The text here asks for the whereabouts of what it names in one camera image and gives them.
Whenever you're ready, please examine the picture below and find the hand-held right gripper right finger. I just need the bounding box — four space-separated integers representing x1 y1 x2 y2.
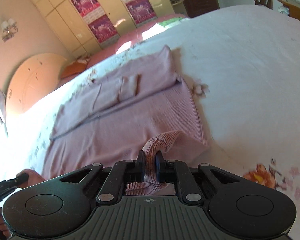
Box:
155 151 242 203

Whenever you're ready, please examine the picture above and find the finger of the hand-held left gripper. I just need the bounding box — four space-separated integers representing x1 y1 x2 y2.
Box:
14 174 30 188

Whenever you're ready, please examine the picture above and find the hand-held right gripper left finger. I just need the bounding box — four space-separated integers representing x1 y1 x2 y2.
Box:
59 151 146 204

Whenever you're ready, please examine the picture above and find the pink sweater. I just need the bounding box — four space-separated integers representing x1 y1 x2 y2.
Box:
17 45 211 196

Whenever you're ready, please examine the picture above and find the person's left hand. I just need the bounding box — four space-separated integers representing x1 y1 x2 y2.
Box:
0 215 12 239

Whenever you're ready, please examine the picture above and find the wooden headboard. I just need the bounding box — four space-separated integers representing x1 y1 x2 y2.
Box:
5 52 68 115

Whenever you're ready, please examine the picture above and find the orange pillow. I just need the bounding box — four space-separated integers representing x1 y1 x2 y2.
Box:
61 61 87 79

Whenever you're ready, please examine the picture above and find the floral bed sheet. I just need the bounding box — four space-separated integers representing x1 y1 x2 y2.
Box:
0 5 300 217

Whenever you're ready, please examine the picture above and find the floral pillow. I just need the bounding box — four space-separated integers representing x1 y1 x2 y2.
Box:
74 54 91 64

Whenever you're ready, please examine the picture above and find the folded green cloth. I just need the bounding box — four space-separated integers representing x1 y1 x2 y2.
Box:
157 17 183 28

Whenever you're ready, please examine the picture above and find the cream wardrobe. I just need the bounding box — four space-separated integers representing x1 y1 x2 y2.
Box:
21 0 186 56

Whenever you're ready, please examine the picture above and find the wooden cabinet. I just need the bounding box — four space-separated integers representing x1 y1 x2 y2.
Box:
276 0 300 27

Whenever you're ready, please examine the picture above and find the wall lamp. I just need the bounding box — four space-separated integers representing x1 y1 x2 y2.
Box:
0 17 19 43

